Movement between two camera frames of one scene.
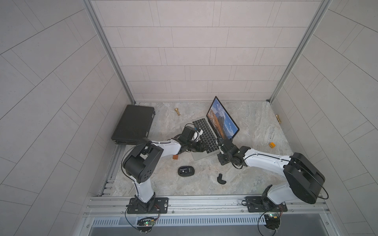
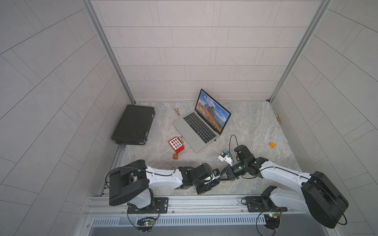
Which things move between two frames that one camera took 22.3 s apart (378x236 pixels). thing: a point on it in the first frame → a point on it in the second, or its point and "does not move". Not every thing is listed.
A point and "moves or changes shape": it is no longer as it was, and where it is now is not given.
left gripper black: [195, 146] → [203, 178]
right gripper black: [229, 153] → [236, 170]
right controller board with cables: [272, 221] does not move
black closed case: [134, 125] does not move
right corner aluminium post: [323, 7] does not move
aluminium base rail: [228, 207] does not move
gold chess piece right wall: [278, 118] does not move
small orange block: [272, 145] does not move
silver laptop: [217, 126] moves or changes shape
